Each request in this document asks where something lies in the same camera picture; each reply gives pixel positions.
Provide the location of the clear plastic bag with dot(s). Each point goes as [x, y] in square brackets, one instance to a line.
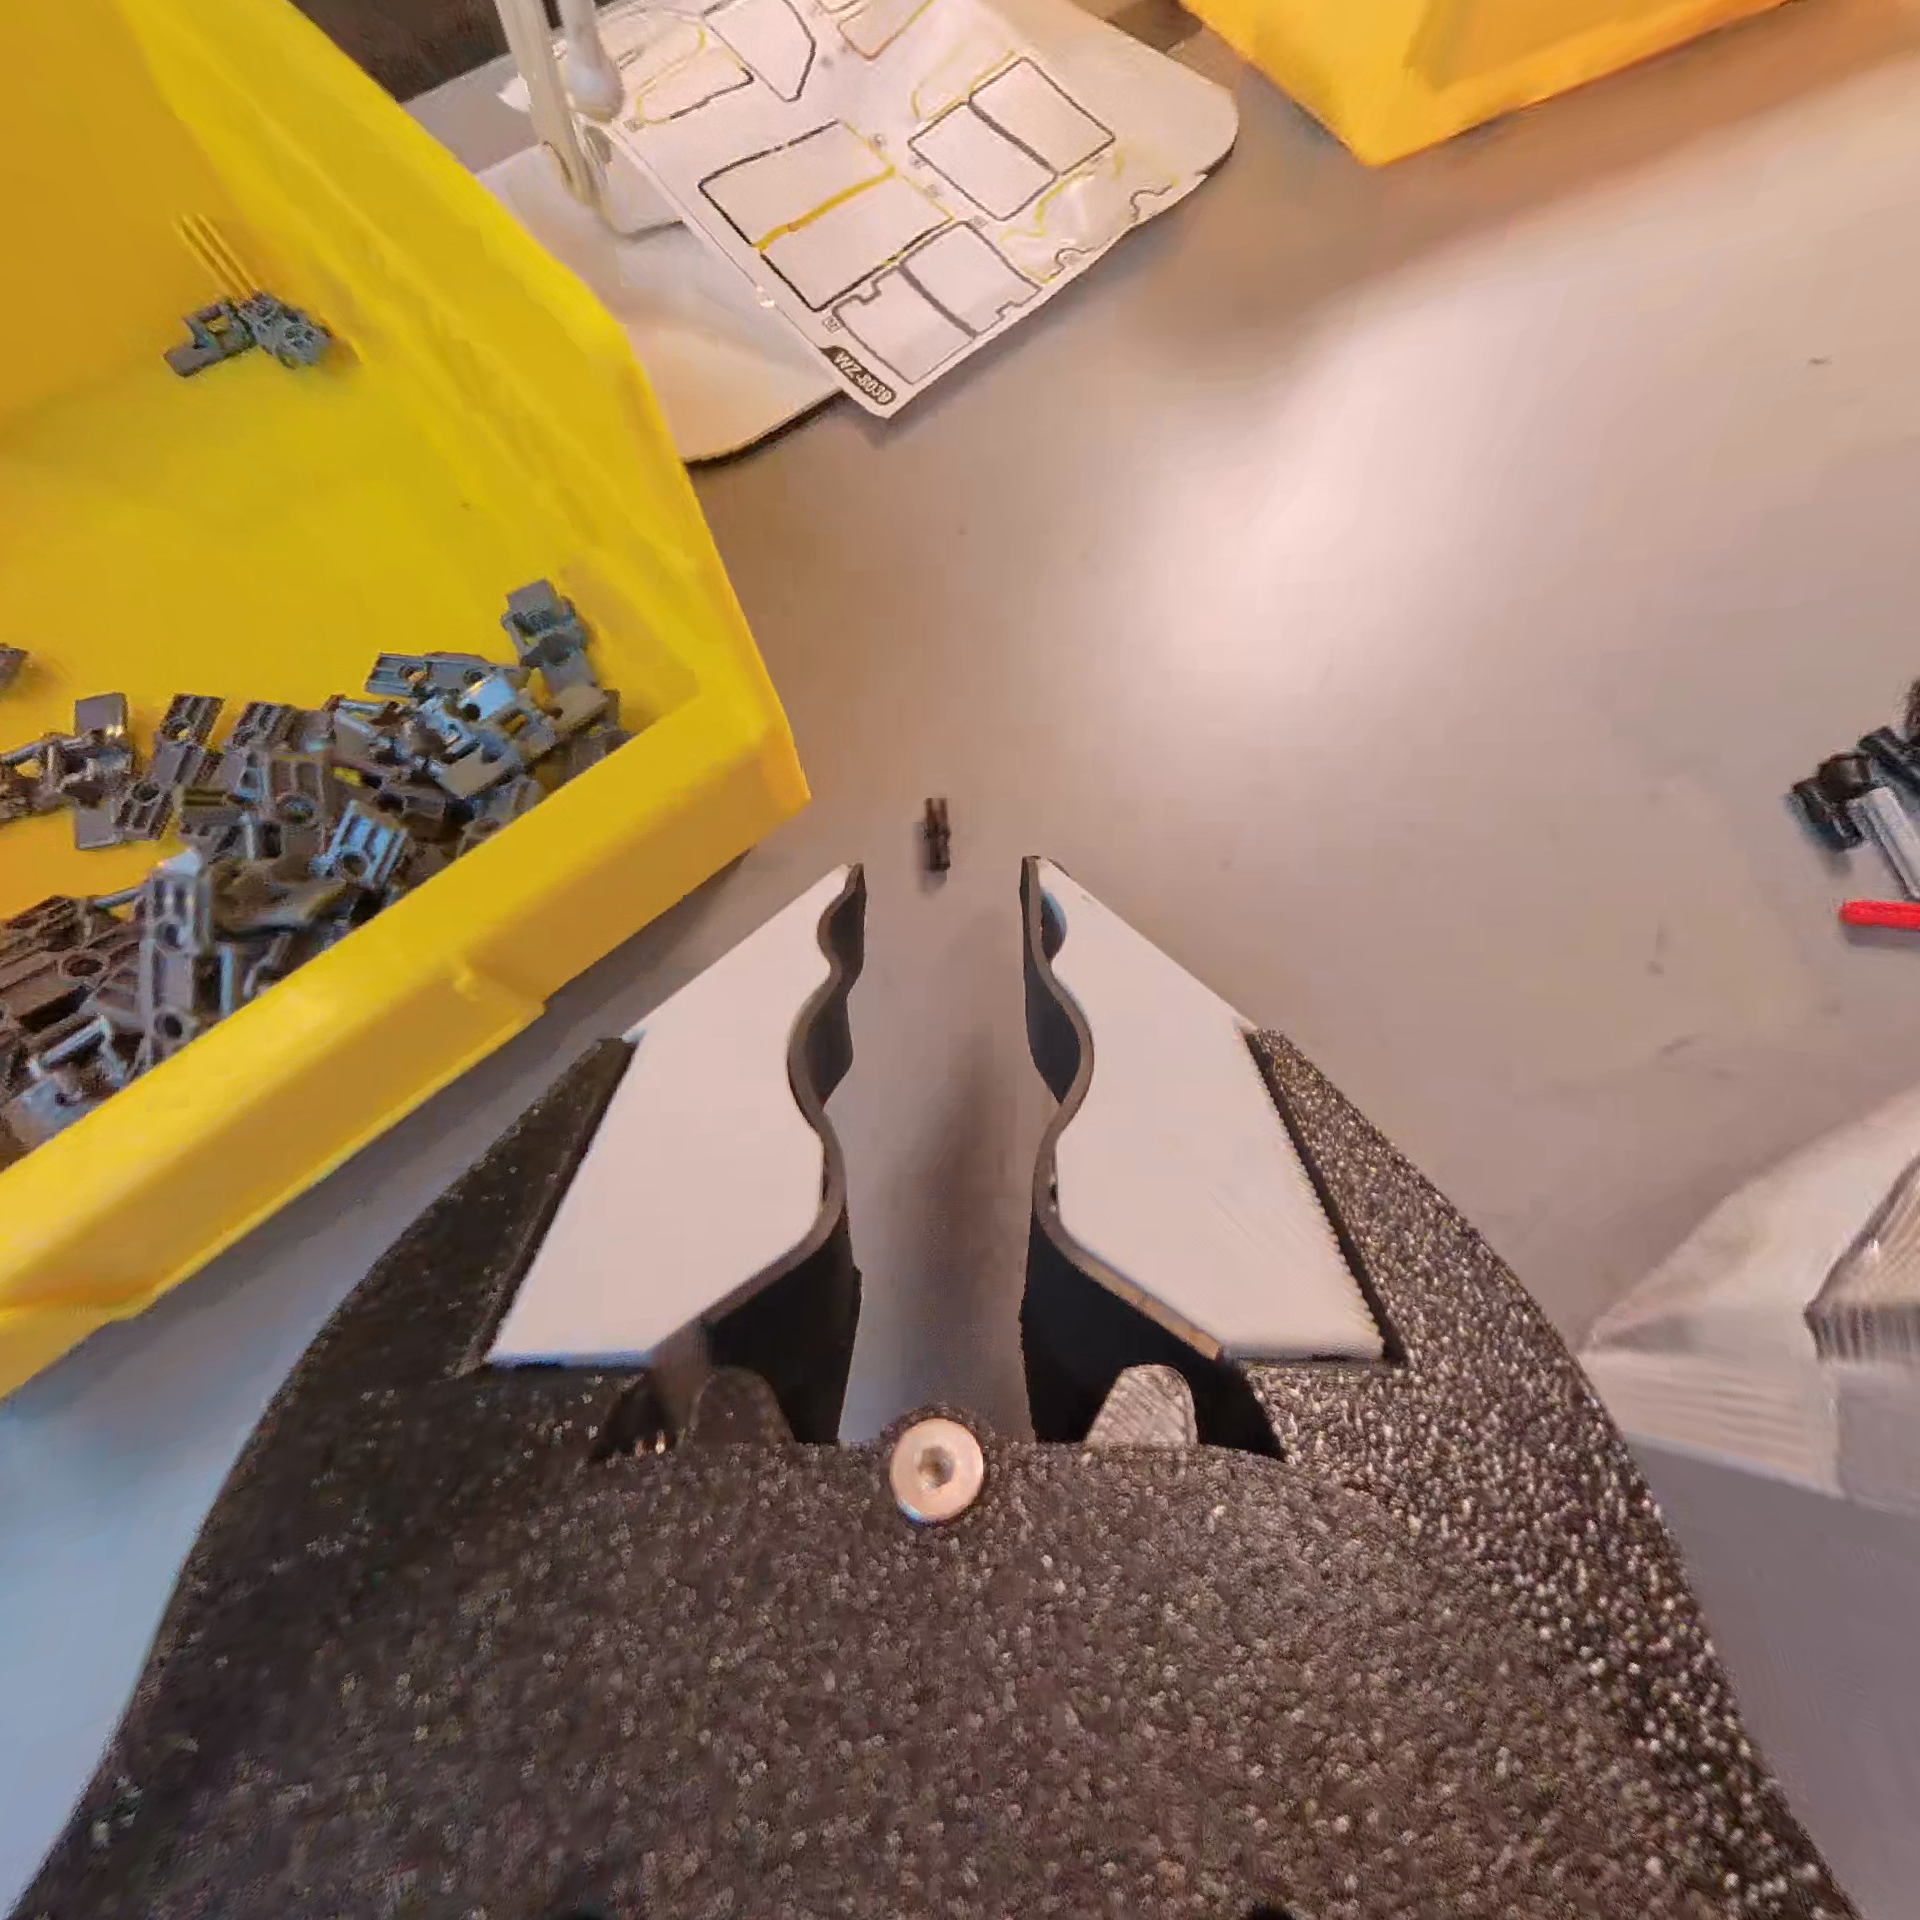
[1741, 1350]

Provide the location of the yellow divided bin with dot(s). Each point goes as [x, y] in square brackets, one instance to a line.
[1440, 76]

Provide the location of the small black pin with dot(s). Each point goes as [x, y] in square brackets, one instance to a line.
[936, 834]

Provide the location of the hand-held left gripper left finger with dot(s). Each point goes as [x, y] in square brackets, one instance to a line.
[691, 1171]

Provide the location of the white stand pole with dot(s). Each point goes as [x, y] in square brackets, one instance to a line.
[541, 91]

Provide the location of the white sticker sheet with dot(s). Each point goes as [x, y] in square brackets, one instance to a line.
[900, 181]

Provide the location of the pile of grey connector parts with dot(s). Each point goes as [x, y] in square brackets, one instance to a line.
[300, 810]

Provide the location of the yellow bin with grey parts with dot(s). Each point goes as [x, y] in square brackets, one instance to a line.
[300, 511]

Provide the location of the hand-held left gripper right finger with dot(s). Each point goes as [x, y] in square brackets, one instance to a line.
[1200, 1171]

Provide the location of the pile of small colourful parts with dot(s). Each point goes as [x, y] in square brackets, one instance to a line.
[1860, 797]

